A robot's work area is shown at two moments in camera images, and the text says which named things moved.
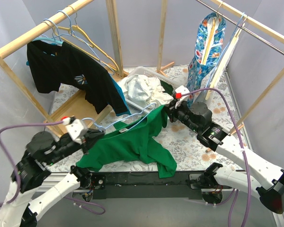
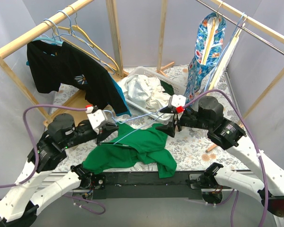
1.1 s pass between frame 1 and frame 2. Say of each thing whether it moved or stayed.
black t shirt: stayed
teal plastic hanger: stayed
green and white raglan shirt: stayed
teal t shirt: stayed
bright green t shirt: moved
